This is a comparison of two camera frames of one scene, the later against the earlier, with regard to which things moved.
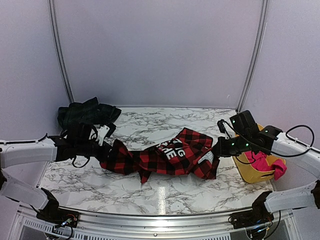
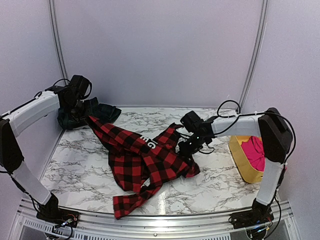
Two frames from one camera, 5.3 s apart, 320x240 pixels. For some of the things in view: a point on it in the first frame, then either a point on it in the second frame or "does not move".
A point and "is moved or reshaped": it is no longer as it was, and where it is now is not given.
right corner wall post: x=254 y=57 does not move
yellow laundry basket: x=250 y=174 does not move
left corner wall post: x=63 y=58 does not move
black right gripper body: x=242 y=144 to x=195 y=145
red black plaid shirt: x=187 y=153 is moved or reshaped
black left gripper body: x=83 y=150 to x=78 y=111
